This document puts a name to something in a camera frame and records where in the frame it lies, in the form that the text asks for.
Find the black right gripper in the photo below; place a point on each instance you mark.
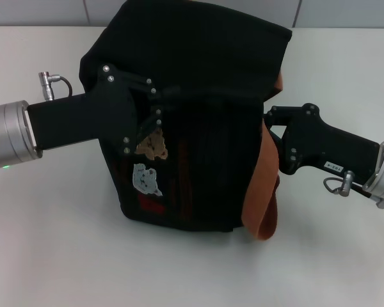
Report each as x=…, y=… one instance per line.
x=323, y=144

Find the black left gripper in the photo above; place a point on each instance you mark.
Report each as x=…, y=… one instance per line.
x=83, y=121

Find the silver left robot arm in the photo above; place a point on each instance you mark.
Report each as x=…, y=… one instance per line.
x=9, y=134

